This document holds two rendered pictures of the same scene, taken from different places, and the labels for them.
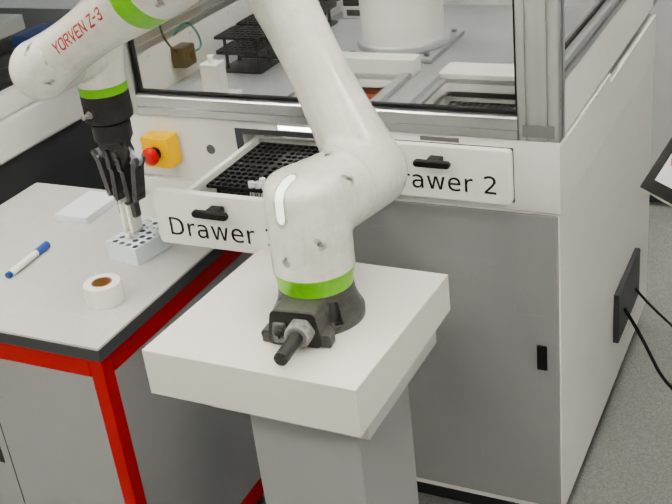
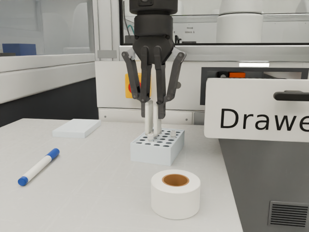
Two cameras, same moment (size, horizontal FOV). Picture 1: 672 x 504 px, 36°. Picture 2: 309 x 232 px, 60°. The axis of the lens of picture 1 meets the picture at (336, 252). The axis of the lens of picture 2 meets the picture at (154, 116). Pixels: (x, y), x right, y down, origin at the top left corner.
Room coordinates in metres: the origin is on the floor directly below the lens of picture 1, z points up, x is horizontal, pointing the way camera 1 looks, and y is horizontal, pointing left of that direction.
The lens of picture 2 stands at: (1.40, 0.58, 0.98)
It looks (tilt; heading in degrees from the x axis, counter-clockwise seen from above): 14 degrees down; 340
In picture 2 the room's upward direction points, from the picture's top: straight up
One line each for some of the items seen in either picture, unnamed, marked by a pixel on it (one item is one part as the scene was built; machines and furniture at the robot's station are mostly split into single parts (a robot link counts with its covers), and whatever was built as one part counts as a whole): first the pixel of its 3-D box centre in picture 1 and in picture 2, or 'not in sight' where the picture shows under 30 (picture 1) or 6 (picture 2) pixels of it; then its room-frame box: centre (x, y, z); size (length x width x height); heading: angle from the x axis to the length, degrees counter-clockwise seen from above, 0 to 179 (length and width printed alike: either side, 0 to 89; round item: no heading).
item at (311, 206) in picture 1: (314, 222); not in sight; (1.46, 0.03, 0.99); 0.16 x 0.13 x 0.19; 141
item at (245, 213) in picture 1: (223, 221); (287, 110); (1.76, 0.20, 0.87); 0.29 x 0.02 x 0.11; 61
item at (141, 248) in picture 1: (143, 240); (159, 144); (1.92, 0.38, 0.78); 0.12 x 0.08 x 0.04; 141
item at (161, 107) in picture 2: (137, 205); (166, 106); (1.90, 0.38, 0.87); 0.03 x 0.01 x 0.05; 51
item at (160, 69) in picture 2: (127, 175); (160, 75); (1.91, 0.39, 0.93); 0.04 x 0.01 x 0.11; 141
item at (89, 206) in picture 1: (88, 206); (78, 127); (2.15, 0.54, 0.77); 0.13 x 0.09 x 0.02; 152
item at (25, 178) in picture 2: (27, 259); (41, 165); (1.92, 0.62, 0.77); 0.14 x 0.02 x 0.02; 156
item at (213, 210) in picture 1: (213, 212); (295, 95); (1.74, 0.21, 0.91); 0.07 x 0.04 x 0.01; 61
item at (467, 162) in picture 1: (439, 171); not in sight; (1.87, -0.22, 0.87); 0.29 x 0.02 x 0.11; 61
